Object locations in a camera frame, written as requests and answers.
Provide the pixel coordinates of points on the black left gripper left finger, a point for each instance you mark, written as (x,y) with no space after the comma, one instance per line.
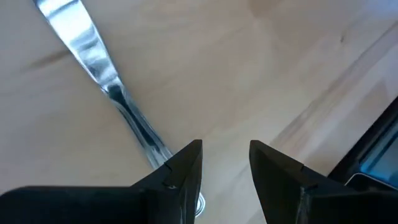
(140,205)

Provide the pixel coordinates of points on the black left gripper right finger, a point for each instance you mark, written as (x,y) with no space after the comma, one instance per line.
(311,202)

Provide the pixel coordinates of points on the stainless steel table knife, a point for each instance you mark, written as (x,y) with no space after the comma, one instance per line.
(90,62)

